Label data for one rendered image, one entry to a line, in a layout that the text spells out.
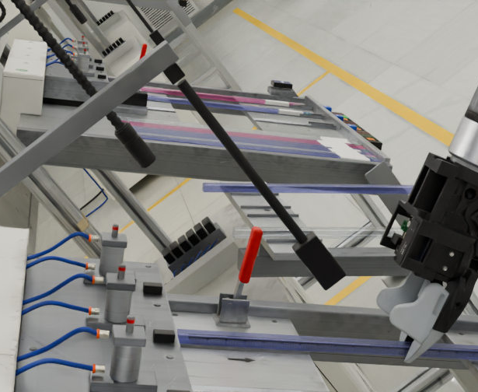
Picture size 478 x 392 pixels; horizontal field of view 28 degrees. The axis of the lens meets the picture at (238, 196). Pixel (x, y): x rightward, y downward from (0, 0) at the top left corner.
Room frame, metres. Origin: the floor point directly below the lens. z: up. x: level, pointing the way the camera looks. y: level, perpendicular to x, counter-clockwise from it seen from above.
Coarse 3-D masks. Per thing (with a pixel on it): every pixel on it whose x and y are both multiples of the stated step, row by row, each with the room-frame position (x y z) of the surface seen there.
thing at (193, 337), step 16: (192, 336) 0.89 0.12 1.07; (208, 336) 0.89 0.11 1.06; (224, 336) 0.89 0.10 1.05; (240, 336) 0.89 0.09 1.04; (256, 336) 0.89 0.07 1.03; (272, 336) 0.90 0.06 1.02; (288, 336) 0.90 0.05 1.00; (304, 336) 0.90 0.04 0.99; (352, 352) 0.89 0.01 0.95; (368, 352) 0.89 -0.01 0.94; (384, 352) 0.89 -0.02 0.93; (400, 352) 0.88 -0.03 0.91; (432, 352) 0.88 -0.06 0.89; (448, 352) 0.88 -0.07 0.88; (464, 352) 0.88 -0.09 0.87
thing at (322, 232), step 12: (240, 228) 1.11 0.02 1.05; (264, 228) 1.11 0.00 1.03; (276, 228) 1.11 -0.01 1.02; (300, 228) 1.11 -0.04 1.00; (312, 228) 1.11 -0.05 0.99; (324, 228) 1.11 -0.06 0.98; (336, 228) 1.11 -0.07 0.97; (348, 228) 1.11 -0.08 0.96; (360, 228) 1.11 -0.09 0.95; (372, 228) 1.11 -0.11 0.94; (384, 228) 1.11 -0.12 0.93; (396, 228) 1.11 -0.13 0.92
